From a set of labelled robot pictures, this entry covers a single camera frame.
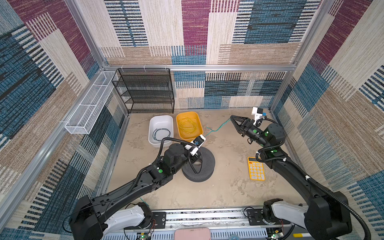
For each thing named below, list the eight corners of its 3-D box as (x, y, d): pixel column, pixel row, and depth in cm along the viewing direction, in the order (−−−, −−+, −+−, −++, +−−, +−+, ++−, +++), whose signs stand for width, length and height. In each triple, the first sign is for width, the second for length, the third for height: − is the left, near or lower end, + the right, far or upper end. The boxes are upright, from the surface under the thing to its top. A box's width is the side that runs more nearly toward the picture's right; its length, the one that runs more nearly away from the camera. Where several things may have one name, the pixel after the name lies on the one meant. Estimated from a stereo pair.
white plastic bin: (145, 149, 101) (142, 144, 96) (151, 120, 117) (149, 115, 112) (172, 148, 101) (170, 143, 96) (175, 120, 117) (174, 115, 112)
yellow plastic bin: (179, 143, 104) (178, 138, 99) (175, 119, 118) (174, 113, 113) (203, 139, 106) (204, 133, 101) (196, 115, 120) (196, 109, 115)
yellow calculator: (249, 179, 88) (250, 178, 87) (247, 158, 97) (248, 156, 95) (264, 181, 87) (265, 179, 86) (261, 159, 96) (262, 158, 94)
